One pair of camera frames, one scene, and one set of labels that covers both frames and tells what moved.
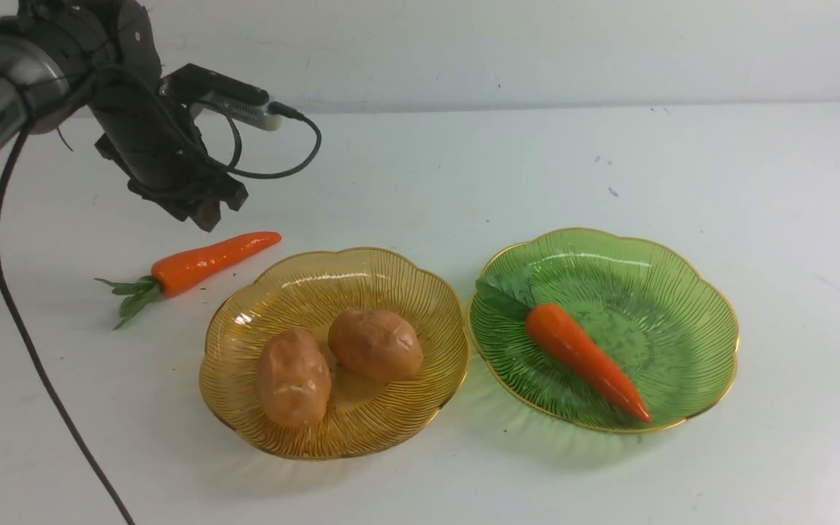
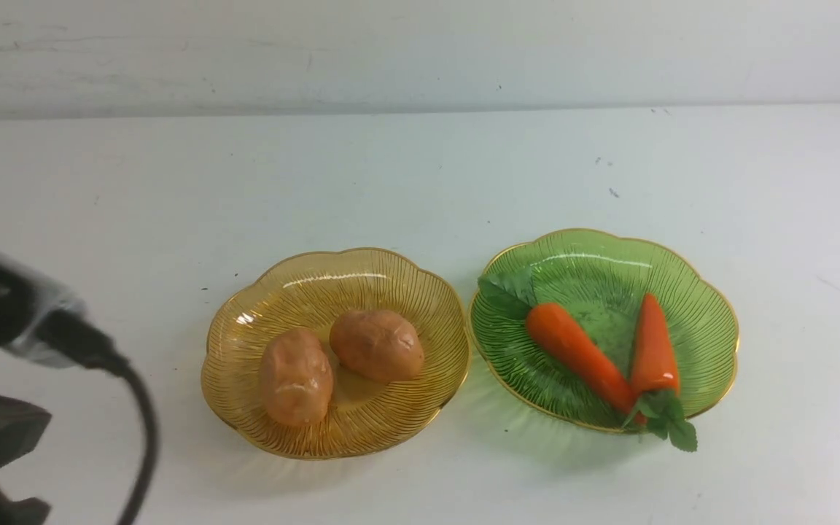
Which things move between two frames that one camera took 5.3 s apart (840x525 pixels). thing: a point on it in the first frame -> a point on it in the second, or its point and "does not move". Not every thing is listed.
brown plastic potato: [378, 345] does not move
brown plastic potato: [294, 378] does not move
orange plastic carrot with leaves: [176, 273] -> [655, 379]
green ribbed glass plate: [662, 321] does not move
